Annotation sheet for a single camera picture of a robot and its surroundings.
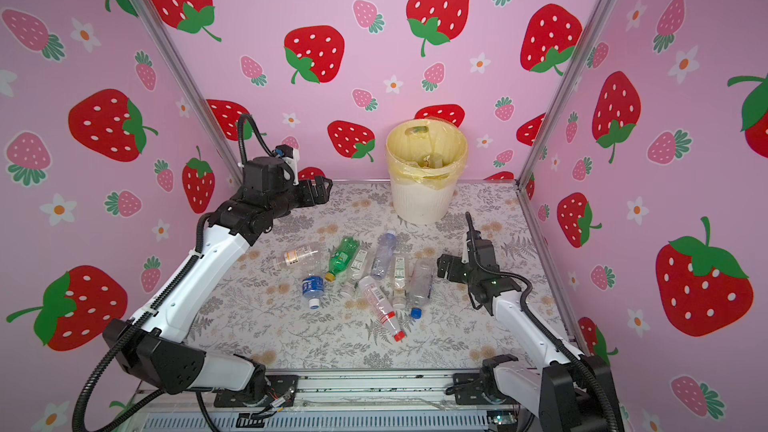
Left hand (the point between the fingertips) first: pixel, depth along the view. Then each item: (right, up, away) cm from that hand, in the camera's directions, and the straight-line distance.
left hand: (318, 181), depth 75 cm
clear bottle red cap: (+16, -35, +9) cm, 40 cm away
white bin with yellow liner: (+31, +12, +33) cm, 47 cm away
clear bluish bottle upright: (+15, -24, +21) cm, 36 cm away
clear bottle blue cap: (+28, -30, +20) cm, 45 cm away
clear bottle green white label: (+21, -27, +15) cm, 37 cm away
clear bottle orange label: (-13, -22, +19) cm, 32 cm away
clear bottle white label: (+8, -24, +17) cm, 31 cm away
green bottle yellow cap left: (+3, -23, +18) cm, 29 cm away
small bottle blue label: (-5, -31, +12) cm, 33 cm away
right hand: (+36, -23, +12) cm, 44 cm away
